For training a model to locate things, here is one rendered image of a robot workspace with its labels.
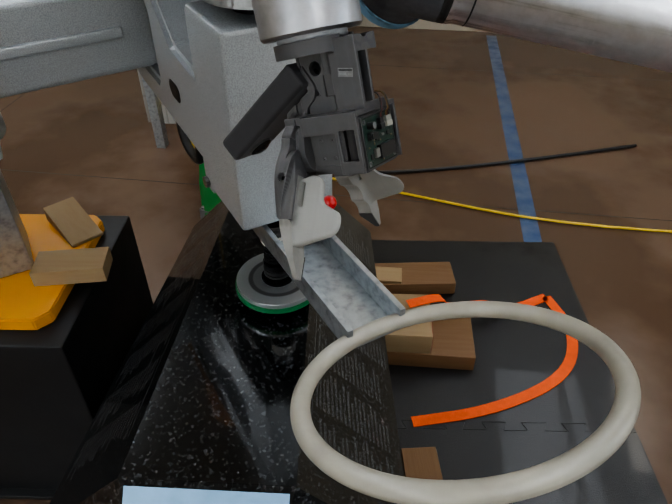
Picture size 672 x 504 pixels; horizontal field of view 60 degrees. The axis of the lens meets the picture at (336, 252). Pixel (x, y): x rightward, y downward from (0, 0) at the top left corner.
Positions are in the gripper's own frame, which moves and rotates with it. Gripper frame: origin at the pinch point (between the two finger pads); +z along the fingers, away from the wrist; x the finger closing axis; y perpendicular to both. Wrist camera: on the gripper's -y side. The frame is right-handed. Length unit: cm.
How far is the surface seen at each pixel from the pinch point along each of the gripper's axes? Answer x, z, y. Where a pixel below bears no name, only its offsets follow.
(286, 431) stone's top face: 28, 52, -42
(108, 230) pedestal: 65, 22, -138
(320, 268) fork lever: 45, 23, -38
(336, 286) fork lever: 42, 25, -33
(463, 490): 1.7, 28.2, 9.3
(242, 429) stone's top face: 24, 50, -50
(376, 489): -1.0, 28.9, -0.2
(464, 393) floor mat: 138, 116, -53
